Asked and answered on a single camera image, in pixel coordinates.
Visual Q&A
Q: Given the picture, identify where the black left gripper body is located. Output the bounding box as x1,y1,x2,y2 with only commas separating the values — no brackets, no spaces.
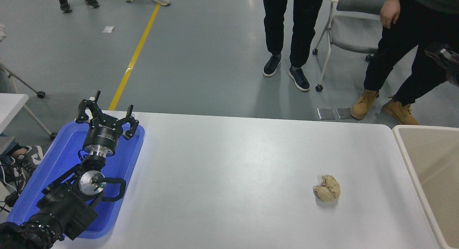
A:
83,120,123,151

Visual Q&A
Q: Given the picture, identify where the person's hand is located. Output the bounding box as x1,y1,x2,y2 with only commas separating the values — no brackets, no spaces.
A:
380,0,401,29

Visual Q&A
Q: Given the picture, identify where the blue plastic tray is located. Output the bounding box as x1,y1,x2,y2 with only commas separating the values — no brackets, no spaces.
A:
6,120,146,239

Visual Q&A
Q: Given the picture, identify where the seated person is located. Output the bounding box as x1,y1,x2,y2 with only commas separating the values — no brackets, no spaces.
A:
0,134,44,178

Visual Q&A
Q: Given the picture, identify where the white side table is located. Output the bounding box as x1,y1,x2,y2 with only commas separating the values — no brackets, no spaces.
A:
0,93,58,141

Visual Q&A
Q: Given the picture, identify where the person in black shoes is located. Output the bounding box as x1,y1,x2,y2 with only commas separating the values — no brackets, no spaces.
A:
51,0,100,13

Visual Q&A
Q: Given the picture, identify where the person in dark shoes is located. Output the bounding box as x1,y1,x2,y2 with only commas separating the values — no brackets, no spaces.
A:
262,0,326,92

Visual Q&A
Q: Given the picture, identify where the crumpled tan paper ball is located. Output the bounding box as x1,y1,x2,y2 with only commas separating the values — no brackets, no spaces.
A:
313,175,341,202

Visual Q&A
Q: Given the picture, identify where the grey wheeled chair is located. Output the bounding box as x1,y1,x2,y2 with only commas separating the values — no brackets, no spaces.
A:
312,0,391,92

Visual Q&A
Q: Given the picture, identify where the large pale bin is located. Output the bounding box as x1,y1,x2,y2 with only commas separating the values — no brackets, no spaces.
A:
392,125,459,249

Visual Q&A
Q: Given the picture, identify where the grey wheeled frame leg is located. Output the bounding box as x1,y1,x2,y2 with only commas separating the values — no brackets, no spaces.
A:
0,61,46,98

